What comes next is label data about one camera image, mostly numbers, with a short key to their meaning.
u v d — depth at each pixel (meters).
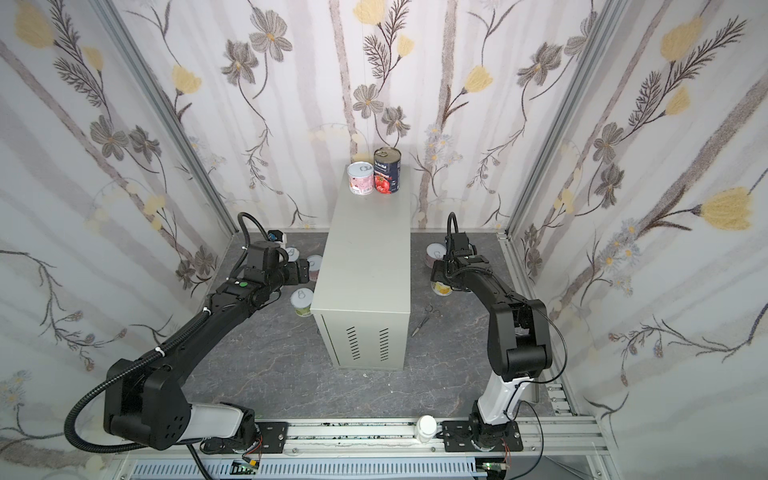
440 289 0.93
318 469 0.70
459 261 0.69
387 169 0.76
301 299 0.95
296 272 0.76
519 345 0.48
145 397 0.41
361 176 0.80
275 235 0.73
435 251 1.08
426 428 0.68
